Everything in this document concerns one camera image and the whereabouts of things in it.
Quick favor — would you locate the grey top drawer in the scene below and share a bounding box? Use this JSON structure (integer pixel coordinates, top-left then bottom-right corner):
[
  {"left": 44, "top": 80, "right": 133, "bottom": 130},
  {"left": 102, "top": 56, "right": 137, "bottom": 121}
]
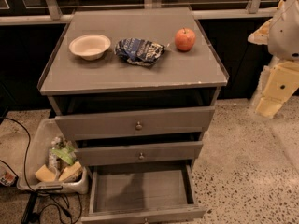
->
[{"left": 55, "top": 106, "right": 215, "bottom": 141}]

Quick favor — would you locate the clear plastic bottle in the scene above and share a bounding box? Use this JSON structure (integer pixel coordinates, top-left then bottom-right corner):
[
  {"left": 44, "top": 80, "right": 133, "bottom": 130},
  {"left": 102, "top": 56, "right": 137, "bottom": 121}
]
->
[{"left": 48, "top": 136, "right": 64, "bottom": 169}]

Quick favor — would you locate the black floor cable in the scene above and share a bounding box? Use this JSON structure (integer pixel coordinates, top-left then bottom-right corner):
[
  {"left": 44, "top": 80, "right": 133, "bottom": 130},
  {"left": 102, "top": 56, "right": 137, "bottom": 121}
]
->
[{"left": 0, "top": 117, "right": 83, "bottom": 224}]

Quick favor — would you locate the grey middle drawer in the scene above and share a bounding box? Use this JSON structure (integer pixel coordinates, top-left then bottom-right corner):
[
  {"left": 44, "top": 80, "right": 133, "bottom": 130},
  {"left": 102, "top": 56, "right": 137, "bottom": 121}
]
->
[{"left": 75, "top": 141, "right": 203, "bottom": 166}]

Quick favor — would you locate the black device on floor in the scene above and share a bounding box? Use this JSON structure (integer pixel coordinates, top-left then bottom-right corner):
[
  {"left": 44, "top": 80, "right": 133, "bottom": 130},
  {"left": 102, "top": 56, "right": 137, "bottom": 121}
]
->
[{"left": 21, "top": 192, "right": 37, "bottom": 224}]

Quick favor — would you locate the yellow sponge right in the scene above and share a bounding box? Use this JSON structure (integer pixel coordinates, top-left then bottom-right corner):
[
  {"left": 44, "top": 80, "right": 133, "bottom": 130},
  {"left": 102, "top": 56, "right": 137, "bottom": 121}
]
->
[{"left": 59, "top": 161, "right": 82, "bottom": 182}]

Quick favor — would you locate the grey bottom drawer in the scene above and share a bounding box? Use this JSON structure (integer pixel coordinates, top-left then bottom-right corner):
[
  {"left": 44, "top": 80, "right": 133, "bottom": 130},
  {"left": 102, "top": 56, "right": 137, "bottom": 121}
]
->
[{"left": 81, "top": 161, "right": 206, "bottom": 224}]

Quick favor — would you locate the yellow sponge left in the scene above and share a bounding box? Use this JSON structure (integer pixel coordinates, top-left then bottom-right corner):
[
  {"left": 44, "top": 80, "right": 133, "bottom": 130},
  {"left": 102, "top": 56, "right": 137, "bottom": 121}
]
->
[{"left": 35, "top": 165, "right": 57, "bottom": 182}]

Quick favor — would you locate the small packet on floor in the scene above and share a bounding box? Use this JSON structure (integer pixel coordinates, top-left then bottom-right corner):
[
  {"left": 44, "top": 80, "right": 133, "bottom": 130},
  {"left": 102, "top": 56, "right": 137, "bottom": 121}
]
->
[{"left": 0, "top": 167, "right": 17, "bottom": 187}]

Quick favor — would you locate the green snack packet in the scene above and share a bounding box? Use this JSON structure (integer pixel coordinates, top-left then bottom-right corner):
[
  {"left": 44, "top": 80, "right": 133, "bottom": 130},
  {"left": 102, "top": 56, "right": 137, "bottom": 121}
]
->
[{"left": 51, "top": 146, "right": 76, "bottom": 165}]

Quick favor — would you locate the clear plastic storage bin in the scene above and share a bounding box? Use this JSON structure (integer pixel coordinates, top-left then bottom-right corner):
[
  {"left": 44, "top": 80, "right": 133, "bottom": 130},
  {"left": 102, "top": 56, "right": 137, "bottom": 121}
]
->
[{"left": 17, "top": 119, "right": 89, "bottom": 194}]

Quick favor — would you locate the white paper bowl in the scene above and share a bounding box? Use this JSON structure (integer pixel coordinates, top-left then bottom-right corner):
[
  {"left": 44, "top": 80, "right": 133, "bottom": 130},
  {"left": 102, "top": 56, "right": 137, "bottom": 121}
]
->
[{"left": 69, "top": 35, "right": 111, "bottom": 61}]

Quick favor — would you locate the grey drawer cabinet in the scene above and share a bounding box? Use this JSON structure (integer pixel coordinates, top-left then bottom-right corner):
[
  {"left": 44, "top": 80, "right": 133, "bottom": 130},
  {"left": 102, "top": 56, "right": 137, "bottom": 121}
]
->
[{"left": 36, "top": 7, "right": 230, "bottom": 173}]

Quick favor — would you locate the grey drawer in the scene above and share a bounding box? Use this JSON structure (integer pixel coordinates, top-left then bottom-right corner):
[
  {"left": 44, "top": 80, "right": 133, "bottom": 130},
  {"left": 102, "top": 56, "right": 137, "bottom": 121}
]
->
[
  {"left": 55, "top": 106, "right": 215, "bottom": 141},
  {"left": 75, "top": 141, "right": 203, "bottom": 166},
  {"left": 81, "top": 161, "right": 206, "bottom": 224}
]

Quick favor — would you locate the yellow sponge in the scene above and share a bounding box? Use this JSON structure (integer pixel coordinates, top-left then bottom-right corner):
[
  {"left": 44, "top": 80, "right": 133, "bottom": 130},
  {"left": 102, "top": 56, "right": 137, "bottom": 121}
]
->
[
  {"left": 59, "top": 161, "right": 82, "bottom": 182},
  {"left": 35, "top": 165, "right": 57, "bottom": 182}
]

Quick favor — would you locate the blue crumpled chip bag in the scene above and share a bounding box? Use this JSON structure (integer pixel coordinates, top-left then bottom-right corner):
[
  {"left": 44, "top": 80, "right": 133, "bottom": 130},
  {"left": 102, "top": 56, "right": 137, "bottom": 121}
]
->
[{"left": 114, "top": 38, "right": 165, "bottom": 67}]

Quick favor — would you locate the red apple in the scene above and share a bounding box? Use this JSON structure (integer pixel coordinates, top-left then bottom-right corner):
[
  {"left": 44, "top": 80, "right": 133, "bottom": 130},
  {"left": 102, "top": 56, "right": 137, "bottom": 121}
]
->
[{"left": 175, "top": 28, "right": 196, "bottom": 51}]

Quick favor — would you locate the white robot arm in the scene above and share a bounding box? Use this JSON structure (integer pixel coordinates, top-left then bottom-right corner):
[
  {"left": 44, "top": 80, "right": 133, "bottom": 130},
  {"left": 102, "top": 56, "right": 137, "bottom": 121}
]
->
[{"left": 248, "top": 0, "right": 299, "bottom": 118}]

